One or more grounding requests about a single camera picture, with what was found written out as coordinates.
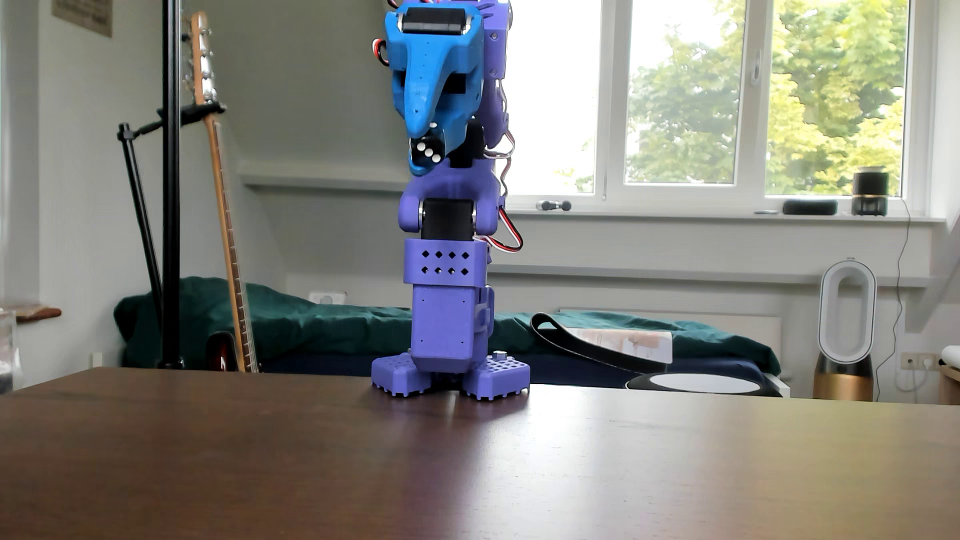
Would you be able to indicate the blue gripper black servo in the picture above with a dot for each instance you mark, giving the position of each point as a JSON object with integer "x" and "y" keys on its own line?
{"x": 434, "y": 60}

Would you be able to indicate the dark blue dice white dots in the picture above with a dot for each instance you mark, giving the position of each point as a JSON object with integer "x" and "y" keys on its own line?
{"x": 429, "y": 148}

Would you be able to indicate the purple robot arm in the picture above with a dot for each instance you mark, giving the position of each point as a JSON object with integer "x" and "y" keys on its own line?
{"x": 446, "y": 322}

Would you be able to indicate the small black silver dumbbell object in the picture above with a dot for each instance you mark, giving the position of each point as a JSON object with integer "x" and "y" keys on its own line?
{"x": 553, "y": 205}

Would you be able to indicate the red white black servo wiring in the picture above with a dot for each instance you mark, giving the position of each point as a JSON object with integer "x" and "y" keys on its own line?
{"x": 508, "y": 238}

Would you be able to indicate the wooden neck electric guitar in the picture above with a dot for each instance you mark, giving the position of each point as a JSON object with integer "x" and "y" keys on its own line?
{"x": 225, "y": 225}

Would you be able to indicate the black vertical stand pole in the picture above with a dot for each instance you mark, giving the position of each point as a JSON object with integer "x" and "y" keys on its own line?
{"x": 172, "y": 187}

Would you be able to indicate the dark navy mattress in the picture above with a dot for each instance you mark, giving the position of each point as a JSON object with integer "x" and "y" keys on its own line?
{"x": 570, "y": 369}

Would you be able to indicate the black guitar stand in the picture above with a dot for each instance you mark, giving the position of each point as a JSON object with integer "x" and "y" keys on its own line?
{"x": 139, "y": 187}

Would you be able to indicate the flat black oval speaker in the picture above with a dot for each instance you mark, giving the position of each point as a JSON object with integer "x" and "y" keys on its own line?
{"x": 810, "y": 207}

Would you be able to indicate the round black white-topped tray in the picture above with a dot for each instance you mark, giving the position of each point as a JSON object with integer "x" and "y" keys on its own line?
{"x": 703, "y": 383}

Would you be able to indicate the black cylindrical speaker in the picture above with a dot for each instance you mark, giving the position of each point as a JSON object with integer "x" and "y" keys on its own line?
{"x": 870, "y": 187}

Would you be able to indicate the white gold bladeless fan purifier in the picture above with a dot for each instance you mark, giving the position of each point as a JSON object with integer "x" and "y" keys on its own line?
{"x": 844, "y": 379}

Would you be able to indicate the clear glass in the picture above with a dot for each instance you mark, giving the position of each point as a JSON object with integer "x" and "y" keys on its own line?
{"x": 6, "y": 352}

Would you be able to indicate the white rounded object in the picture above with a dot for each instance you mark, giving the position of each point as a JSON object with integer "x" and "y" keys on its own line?
{"x": 952, "y": 355}

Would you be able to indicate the wooden side furniture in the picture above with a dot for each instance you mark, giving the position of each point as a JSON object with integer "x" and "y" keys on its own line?
{"x": 951, "y": 386}

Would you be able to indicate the white wall socket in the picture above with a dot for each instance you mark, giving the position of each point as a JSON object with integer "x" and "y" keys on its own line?
{"x": 327, "y": 298}

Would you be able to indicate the framed wall picture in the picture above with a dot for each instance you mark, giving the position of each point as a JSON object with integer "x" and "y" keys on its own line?
{"x": 82, "y": 13}

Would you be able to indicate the wooden wall shelf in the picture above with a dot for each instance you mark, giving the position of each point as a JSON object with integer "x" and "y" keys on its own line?
{"x": 37, "y": 313}

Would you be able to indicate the white double wall outlet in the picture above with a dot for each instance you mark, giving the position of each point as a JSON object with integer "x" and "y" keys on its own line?
{"x": 919, "y": 361}

